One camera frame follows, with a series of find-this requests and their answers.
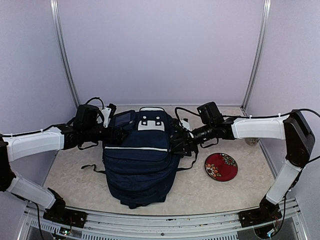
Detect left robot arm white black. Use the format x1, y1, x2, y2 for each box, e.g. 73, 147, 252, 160
0, 103, 128, 223

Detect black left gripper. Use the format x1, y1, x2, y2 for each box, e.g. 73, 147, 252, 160
83, 124, 128, 145

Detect aluminium front rail frame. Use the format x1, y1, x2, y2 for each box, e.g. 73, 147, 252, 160
17, 198, 308, 240

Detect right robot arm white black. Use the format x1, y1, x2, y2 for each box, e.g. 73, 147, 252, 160
170, 102, 317, 222

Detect red floral plate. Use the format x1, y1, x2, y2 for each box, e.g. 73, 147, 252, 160
204, 152, 238, 182

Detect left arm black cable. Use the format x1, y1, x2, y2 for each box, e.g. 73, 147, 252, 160
84, 97, 105, 110

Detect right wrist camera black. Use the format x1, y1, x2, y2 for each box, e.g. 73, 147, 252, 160
172, 118, 192, 132

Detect navy blue student backpack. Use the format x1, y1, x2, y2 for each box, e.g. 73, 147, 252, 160
80, 106, 200, 210

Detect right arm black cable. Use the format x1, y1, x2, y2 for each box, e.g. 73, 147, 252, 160
174, 106, 201, 121

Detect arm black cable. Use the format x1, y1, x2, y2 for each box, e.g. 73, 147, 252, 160
84, 97, 105, 110
174, 106, 201, 121

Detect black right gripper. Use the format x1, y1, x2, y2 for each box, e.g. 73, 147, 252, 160
168, 122, 215, 157

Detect aluminium corner post left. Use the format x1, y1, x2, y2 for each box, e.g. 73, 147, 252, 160
49, 0, 80, 108

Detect aluminium corner post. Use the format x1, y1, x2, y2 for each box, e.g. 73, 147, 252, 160
241, 0, 272, 112
49, 0, 80, 108

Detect aluminium corner post right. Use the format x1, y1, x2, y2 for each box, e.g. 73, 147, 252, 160
241, 0, 272, 112

